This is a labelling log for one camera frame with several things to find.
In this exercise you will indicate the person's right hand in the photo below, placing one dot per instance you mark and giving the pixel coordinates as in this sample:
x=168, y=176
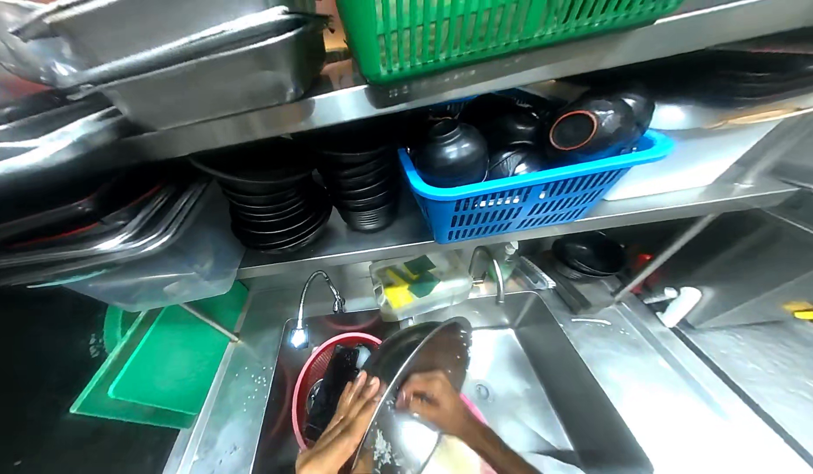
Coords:
x=441, y=403

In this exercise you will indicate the person's left hand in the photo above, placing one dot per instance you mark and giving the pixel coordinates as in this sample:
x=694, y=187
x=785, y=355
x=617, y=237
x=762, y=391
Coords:
x=340, y=431

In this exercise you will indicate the person's left fingers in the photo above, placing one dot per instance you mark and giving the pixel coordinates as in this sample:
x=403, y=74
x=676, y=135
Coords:
x=363, y=391

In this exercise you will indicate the person's right fingers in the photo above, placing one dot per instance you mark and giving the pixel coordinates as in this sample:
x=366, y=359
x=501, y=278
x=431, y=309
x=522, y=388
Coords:
x=413, y=393

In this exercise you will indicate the large stainless steel bowl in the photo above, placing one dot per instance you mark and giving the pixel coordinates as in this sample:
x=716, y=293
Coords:
x=406, y=368

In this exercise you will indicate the person's right forearm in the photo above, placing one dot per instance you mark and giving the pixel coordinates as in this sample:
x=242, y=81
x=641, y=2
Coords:
x=492, y=450

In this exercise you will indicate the black rectangular container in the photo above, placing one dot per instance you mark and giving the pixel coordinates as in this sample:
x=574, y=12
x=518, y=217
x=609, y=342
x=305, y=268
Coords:
x=334, y=385

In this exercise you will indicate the red plastic colander basket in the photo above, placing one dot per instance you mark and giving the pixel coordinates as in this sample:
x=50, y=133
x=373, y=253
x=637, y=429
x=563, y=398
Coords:
x=302, y=388

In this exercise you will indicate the pink plastic basin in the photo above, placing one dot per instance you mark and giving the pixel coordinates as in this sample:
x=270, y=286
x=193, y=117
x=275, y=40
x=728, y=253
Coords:
x=473, y=409

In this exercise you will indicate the yellow green sponge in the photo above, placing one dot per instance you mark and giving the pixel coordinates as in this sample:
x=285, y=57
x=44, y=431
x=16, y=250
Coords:
x=397, y=296
x=423, y=286

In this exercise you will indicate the clear plastic sponge container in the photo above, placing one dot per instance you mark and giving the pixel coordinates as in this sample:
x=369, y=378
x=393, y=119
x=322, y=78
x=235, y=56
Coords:
x=446, y=297

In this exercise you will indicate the flexible gooseneck faucet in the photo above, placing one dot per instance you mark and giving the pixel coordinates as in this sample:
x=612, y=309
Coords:
x=304, y=296

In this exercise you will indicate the dark green scouring pad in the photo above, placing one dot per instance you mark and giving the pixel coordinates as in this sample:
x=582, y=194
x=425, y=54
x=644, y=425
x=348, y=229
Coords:
x=419, y=264

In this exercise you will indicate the lower steel shelf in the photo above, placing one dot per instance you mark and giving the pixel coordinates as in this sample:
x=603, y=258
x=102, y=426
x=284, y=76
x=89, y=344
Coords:
x=354, y=253

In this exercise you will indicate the steel shelf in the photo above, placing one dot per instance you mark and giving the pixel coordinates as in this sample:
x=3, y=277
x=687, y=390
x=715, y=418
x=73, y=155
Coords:
x=275, y=120
x=354, y=253

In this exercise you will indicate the stainless steel double sink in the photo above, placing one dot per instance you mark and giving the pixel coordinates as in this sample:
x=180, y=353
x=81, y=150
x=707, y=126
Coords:
x=552, y=388

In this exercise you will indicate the curved steel faucet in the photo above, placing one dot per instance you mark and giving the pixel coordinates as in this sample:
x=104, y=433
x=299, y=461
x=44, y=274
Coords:
x=498, y=282

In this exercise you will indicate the clear green soap bottle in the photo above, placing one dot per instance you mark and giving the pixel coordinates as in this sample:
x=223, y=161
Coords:
x=508, y=263

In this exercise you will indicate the white scrub brush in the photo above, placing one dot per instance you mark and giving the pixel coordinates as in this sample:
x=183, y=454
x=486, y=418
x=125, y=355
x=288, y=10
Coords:
x=535, y=275

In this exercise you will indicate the green cutting board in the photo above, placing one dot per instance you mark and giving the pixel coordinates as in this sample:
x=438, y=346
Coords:
x=173, y=368

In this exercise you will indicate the stack of wide black bowls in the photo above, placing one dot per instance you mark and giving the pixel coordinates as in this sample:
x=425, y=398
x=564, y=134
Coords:
x=278, y=217

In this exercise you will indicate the stack of small black bowls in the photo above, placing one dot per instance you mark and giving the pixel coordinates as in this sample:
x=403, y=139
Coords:
x=365, y=191

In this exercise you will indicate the clear plastic storage box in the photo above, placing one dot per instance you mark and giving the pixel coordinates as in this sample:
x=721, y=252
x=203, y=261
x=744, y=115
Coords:
x=182, y=276

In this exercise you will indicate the blue plastic basket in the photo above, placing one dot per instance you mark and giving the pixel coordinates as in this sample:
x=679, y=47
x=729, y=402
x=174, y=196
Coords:
x=531, y=205

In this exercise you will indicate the black bowl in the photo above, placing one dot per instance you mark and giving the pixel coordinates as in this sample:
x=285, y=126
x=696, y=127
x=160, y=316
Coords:
x=515, y=162
x=505, y=122

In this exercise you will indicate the red object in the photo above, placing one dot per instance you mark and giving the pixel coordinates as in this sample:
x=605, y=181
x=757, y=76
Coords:
x=641, y=271

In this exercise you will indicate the large green plastic board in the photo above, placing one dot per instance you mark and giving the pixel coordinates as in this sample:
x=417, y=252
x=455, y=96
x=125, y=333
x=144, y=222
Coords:
x=94, y=401

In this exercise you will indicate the white plastic bottle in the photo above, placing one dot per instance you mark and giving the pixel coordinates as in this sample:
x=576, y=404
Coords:
x=683, y=305

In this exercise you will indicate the upper steel shelf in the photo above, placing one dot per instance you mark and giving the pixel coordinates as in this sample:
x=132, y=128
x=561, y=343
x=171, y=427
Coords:
x=275, y=120

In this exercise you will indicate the stack of steel pans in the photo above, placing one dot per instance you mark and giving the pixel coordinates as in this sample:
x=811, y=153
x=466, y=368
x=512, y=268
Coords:
x=202, y=82

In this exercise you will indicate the green plastic basket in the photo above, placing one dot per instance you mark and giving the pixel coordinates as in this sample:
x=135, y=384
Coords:
x=459, y=39

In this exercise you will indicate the yellow object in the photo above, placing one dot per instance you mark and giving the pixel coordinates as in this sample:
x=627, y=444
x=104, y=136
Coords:
x=809, y=314

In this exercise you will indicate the stack of black plates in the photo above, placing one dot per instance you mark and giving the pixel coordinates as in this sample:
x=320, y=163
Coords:
x=722, y=76

